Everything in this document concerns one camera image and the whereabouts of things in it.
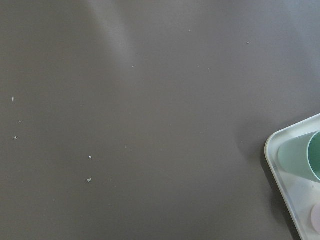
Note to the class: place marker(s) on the green plastic cup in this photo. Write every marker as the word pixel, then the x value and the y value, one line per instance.
pixel 300 156

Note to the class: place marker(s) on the pink plastic cup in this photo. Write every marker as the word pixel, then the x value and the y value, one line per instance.
pixel 315 217

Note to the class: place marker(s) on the cream serving tray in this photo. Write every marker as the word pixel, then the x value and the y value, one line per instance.
pixel 300 194

